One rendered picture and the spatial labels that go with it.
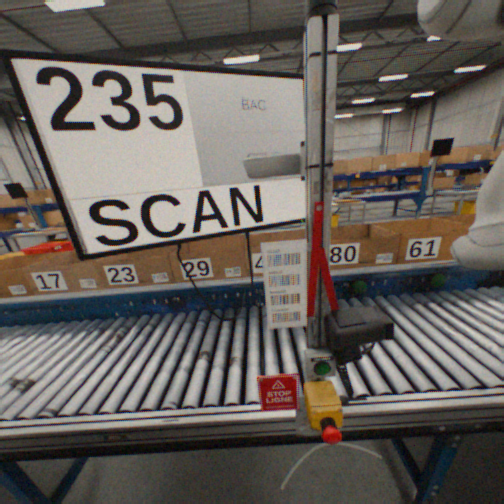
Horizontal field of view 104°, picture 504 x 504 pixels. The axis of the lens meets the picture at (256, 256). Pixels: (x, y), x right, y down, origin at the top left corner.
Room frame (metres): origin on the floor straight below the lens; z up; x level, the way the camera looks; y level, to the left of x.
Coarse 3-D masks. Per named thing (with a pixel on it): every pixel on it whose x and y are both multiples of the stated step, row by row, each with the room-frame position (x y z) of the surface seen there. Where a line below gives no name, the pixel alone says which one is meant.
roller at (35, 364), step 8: (88, 320) 0.92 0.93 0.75; (80, 328) 0.86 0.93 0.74; (64, 336) 0.79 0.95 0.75; (72, 336) 0.80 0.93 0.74; (56, 344) 0.74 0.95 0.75; (64, 344) 0.76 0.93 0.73; (48, 352) 0.70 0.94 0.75; (56, 352) 0.71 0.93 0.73; (40, 360) 0.66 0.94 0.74; (24, 368) 0.62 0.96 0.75; (32, 368) 0.62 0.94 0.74; (16, 376) 0.58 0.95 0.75; (24, 376) 0.59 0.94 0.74; (8, 384) 0.55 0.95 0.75; (16, 384) 0.56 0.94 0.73; (0, 392) 0.52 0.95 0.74; (8, 392) 0.53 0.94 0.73
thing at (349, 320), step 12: (336, 312) 0.34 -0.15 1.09; (348, 312) 0.33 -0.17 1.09; (360, 312) 0.33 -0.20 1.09; (372, 312) 0.32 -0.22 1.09; (324, 324) 0.34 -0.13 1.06; (336, 324) 0.31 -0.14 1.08; (348, 324) 0.30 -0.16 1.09; (360, 324) 0.30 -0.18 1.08; (372, 324) 0.29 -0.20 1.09; (384, 324) 0.29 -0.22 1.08; (336, 336) 0.29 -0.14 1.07; (348, 336) 0.29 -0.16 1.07; (360, 336) 0.29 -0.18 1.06; (372, 336) 0.29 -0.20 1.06; (384, 336) 0.29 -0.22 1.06; (348, 348) 0.31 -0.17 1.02; (360, 348) 0.31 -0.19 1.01; (336, 360) 0.31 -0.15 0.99; (348, 360) 0.30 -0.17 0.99
